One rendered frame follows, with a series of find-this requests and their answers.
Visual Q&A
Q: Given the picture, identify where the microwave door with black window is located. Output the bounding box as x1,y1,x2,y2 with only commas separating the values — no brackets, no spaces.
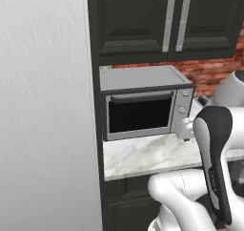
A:
104,89,177,141

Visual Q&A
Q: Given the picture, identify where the dark grey flat appliance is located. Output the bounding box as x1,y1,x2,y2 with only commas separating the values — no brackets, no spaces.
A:
195,95,219,107

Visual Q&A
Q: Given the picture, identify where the silver cupboard handle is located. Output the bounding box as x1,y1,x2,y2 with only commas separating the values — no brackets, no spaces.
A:
174,0,193,53
161,0,176,53

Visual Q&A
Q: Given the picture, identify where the silver microwave oven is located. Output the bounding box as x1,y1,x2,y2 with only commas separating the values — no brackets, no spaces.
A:
99,64,195,143

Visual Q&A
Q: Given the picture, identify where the black lower cupboard door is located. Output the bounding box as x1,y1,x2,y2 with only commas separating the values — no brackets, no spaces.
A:
102,173,166,231

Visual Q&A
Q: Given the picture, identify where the silver fridge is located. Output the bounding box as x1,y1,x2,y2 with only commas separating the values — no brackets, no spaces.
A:
0,0,104,231

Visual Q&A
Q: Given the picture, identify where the dark microwave door handle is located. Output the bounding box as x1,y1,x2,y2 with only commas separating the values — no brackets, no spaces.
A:
110,91,174,104

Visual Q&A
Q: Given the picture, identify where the black cupboard door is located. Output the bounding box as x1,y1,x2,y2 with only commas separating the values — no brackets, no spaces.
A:
168,0,244,61
102,173,166,231
94,0,174,63

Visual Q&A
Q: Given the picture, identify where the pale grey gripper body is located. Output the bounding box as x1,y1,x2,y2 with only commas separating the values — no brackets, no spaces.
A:
174,116,195,143

